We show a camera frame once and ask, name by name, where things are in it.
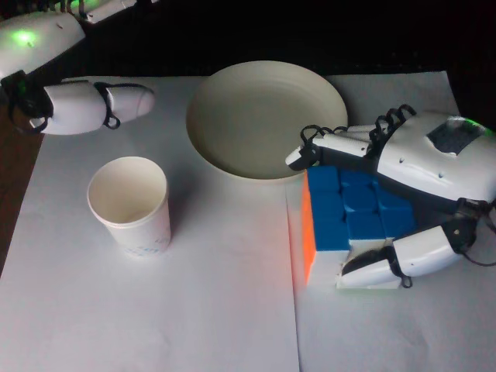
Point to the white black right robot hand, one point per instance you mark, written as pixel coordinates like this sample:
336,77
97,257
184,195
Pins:
410,155

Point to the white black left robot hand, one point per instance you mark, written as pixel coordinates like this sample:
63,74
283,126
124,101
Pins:
42,38

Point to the Rubik's cube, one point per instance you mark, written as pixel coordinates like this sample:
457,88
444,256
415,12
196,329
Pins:
329,217

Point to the white paper cup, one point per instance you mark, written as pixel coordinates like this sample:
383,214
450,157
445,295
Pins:
143,232

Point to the white paper plate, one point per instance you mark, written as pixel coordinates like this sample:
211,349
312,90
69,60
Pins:
255,124

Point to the white paper sheet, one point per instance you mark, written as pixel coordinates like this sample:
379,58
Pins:
155,310
387,329

